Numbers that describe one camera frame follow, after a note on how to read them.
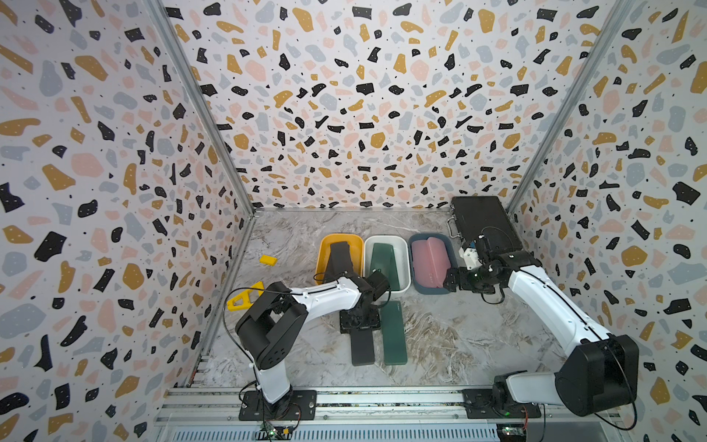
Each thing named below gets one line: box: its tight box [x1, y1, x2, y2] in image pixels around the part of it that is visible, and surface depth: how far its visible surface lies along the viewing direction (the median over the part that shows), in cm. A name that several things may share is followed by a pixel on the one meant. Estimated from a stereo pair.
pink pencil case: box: [411, 236, 452, 289], surface depth 102 cm
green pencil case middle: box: [380, 300, 407, 366], surface depth 87 cm
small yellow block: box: [258, 254, 278, 267], surface depth 106 cm
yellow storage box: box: [314, 233, 365, 285], surface depth 105 cm
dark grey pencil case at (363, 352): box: [349, 327, 375, 367], surface depth 83 cm
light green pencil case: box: [370, 243, 401, 291], surface depth 102 cm
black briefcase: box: [447, 196, 524, 255], surface depth 119 cm
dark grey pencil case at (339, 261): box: [324, 241, 354, 283], surface depth 102 cm
